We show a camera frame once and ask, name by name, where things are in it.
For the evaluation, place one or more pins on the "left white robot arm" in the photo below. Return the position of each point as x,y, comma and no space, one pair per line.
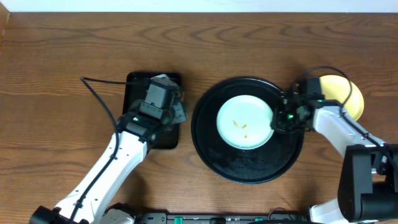
135,132

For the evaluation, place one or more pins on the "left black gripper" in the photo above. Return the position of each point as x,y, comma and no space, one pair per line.
175,104

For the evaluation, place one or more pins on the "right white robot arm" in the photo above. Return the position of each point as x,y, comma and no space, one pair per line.
367,189

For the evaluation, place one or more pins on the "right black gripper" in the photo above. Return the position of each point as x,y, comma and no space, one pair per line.
277,122

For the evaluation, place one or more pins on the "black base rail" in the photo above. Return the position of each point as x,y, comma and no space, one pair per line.
123,213

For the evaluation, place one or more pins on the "black round tray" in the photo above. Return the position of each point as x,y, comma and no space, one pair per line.
255,166

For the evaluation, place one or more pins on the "black rectangular tray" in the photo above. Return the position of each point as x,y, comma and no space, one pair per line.
137,91

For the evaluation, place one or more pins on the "yellow plate with sauce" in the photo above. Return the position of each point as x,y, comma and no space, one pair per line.
335,87

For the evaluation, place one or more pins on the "pale blue plate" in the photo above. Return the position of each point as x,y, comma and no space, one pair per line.
244,122

